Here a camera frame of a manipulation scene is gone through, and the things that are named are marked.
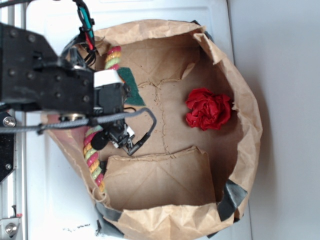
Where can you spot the aluminium frame rail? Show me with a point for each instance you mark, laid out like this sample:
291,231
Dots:
13,212

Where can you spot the crumpled red paper ball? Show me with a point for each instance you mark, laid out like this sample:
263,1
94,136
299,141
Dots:
208,110

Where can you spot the green yellow sponge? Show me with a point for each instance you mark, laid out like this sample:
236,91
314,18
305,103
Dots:
134,98

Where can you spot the brown paper bag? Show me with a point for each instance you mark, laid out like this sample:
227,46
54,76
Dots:
184,183

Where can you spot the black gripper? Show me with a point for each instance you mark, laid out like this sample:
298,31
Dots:
34,78

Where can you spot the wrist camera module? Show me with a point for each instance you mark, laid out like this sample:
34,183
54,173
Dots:
117,132

